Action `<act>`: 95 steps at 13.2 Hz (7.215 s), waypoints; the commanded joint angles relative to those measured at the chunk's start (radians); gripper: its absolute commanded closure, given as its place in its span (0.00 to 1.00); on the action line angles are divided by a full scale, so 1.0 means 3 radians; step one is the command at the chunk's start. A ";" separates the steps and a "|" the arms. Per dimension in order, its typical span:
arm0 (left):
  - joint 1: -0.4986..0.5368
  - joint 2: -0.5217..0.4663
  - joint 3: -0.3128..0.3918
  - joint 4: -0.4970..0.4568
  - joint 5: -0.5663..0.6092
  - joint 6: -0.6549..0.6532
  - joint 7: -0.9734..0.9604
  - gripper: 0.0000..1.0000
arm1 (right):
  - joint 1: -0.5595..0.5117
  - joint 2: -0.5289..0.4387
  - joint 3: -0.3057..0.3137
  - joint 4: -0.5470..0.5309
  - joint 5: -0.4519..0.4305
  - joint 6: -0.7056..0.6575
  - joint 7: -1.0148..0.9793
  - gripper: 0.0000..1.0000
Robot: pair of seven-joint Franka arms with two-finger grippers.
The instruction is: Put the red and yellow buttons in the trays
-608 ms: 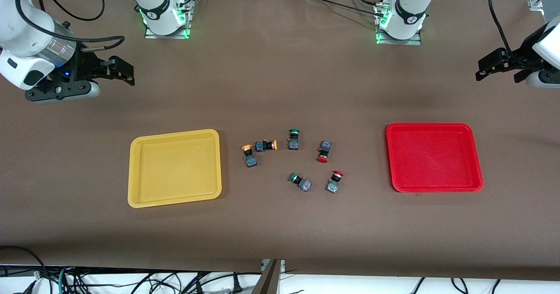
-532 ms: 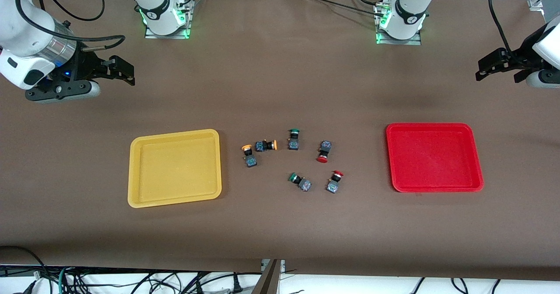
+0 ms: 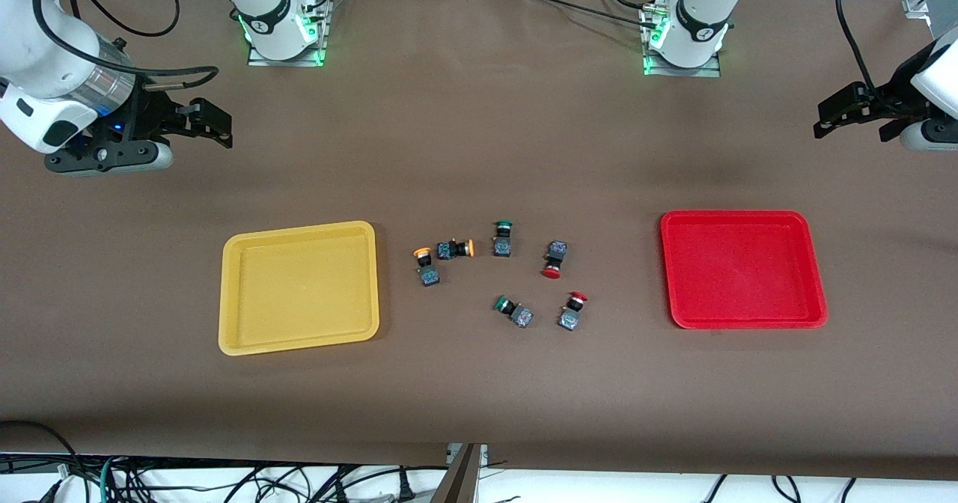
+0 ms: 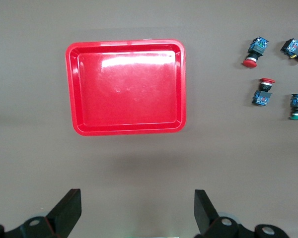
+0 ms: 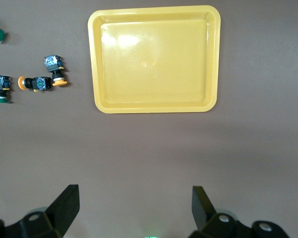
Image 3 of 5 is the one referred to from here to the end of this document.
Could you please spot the brown table cover cloth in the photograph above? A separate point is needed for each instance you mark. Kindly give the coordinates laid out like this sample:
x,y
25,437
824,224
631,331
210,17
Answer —
x,y
479,151

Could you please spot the green push button switch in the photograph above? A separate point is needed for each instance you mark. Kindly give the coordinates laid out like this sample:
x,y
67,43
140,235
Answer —
x,y
501,247
522,316

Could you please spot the red plastic tray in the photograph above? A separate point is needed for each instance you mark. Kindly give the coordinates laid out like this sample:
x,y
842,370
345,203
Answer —
x,y
741,271

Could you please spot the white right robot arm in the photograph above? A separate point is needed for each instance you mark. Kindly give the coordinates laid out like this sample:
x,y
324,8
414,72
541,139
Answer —
x,y
45,46

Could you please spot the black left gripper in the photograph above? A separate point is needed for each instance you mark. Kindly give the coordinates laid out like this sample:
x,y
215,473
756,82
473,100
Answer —
x,y
890,103

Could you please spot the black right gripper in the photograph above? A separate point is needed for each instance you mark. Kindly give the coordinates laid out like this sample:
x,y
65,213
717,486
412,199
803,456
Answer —
x,y
152,112

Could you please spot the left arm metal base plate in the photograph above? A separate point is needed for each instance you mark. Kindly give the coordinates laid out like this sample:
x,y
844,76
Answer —
x,y
711,71

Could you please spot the yellow plastic tray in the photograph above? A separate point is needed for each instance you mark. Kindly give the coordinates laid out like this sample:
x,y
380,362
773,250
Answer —
x,y
299,290

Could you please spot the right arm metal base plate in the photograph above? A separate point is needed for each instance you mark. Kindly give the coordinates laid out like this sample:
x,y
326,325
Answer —
x,y
318,54

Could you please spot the black power plug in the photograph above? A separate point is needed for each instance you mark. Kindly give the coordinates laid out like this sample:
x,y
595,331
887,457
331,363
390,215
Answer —
x,y
406,488

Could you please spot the yellow push button switch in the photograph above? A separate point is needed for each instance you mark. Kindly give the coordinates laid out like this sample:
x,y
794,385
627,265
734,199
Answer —
x,y
428,275
449,250

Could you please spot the aluminium profile post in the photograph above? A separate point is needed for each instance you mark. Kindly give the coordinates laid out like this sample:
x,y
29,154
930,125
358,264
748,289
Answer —
x,y
458,480

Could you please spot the red push button switch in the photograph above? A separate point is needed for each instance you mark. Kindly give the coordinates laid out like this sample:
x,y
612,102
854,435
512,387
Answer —
x,y
569,319
556,251

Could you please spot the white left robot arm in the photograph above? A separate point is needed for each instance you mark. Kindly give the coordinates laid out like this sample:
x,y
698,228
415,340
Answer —
x,y
703,9

